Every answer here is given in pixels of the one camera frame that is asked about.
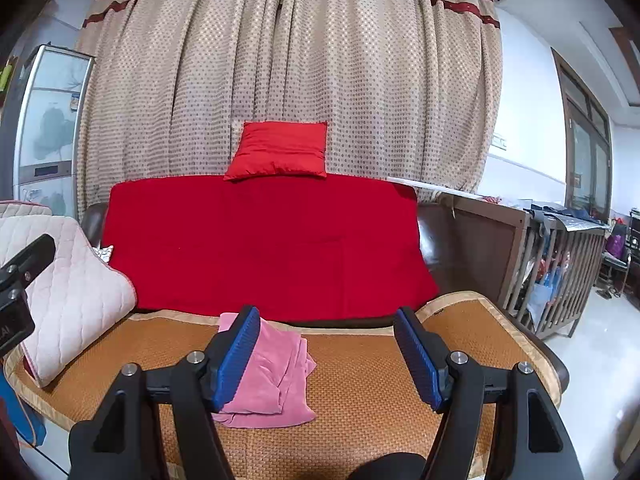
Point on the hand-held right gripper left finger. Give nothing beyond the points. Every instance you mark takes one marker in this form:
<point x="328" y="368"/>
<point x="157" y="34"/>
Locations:
<point x="240" y="355"/>

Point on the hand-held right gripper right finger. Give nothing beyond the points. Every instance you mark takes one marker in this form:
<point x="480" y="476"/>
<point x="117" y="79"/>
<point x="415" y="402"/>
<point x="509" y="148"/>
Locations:
<point x="417" y="360"/>

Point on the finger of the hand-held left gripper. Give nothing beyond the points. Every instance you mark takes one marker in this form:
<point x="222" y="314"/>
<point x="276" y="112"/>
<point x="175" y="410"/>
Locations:
<point x="32" y="257"/>

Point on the pink jacket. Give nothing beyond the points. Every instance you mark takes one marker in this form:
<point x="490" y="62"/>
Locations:
<point x="280" y="370"/>

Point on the white quilted pad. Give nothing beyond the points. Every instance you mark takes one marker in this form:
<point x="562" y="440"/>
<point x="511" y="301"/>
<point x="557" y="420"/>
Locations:
<point x="75" y="300"/>

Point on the woven bamboo mat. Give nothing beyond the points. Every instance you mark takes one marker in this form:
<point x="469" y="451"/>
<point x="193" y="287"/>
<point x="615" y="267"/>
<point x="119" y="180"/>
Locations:
<point x="360" y="385"/>

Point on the small patterned cloth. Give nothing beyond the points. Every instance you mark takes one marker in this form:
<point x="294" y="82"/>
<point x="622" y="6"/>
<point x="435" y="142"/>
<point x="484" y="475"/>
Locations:
<point x="104" y="254"/>

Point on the blue bag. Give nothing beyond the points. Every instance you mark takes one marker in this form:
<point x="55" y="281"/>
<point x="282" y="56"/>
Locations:
<point x="20" y="415"/>

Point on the red blanket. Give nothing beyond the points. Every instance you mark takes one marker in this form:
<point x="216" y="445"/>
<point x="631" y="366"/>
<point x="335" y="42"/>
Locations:
<point x="275" y="240"/>

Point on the dark brown sofa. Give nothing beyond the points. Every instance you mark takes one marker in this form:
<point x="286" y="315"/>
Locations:
<point x="435" y="240"/>

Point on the wooden crib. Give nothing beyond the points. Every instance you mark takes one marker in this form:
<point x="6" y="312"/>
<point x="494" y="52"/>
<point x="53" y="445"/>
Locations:
<point x="480" y="245"/>

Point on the silver refrigerator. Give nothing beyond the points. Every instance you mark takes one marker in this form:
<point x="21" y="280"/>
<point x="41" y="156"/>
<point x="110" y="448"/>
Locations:
<point x="50" y="125"/>

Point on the white rod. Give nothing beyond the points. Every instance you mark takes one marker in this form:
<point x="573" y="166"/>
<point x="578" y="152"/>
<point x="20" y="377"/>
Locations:
<point x="435" y="185"/>

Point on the grey cloth pile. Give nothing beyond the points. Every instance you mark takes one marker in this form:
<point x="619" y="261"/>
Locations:
<point x="565" y="215"/>

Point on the red pillow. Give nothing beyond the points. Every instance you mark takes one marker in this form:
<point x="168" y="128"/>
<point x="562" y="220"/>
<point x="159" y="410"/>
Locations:
<point x="280" y="150"/>

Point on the black chair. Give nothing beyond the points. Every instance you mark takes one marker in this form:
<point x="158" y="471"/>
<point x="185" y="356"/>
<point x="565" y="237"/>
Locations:
<point x="617" y="265"/>

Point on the purple bag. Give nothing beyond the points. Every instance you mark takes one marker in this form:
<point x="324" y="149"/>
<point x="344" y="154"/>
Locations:
<point x="616" y="247"/>

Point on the wooden framed glass door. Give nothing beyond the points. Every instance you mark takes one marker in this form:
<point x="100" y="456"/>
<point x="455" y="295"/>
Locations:
<point x="582" y="160"/>

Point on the beige dotted curtain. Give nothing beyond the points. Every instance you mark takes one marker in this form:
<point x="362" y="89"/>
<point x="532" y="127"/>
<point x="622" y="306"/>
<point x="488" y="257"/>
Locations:
<point x="300" y="60"/>

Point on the white wall socket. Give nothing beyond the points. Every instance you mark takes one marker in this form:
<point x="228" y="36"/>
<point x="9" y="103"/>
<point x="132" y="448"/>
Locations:
<point x="500" y="141"/>

